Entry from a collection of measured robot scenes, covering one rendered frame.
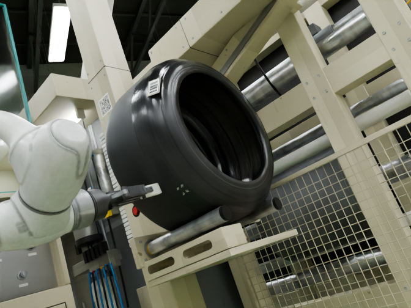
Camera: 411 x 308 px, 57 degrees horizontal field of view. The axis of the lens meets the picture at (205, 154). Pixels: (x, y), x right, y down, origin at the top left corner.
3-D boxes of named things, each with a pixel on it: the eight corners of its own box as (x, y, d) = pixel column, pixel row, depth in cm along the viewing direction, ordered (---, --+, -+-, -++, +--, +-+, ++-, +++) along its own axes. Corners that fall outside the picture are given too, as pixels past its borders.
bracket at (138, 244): (136, 269, 120) (128, 240, 123) (216, 247, 150) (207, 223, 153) (142, 267, 118) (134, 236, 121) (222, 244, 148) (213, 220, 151)
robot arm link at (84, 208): (47, 201, 86) (70, 196, 91) (60, 238, 85) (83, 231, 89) (65, 186, 81) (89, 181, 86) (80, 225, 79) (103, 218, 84)
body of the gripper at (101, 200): (88, 185, 86) (121, 178, 93) (71, 198, 91) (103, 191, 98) (100, 216, 84) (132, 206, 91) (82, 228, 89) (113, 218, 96)
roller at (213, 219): (155, 242, 127) (158, 255, 125) (144, 242, 124) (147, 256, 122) (229, 204, 107) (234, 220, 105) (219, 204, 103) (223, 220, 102)
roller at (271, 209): (209, 230, 148) (211, 241, 146) (201, 230, 145) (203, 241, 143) (280, 197, 128) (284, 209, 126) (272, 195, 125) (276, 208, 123)
